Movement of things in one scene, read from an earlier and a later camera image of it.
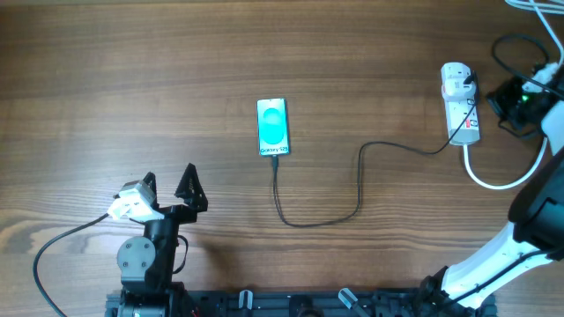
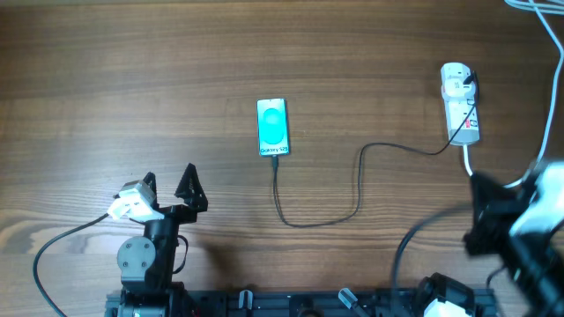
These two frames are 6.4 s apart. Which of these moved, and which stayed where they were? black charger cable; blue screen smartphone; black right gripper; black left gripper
Moved: black right gripper
Stayed: blue screen smartphone; black charger cable; black left gripper
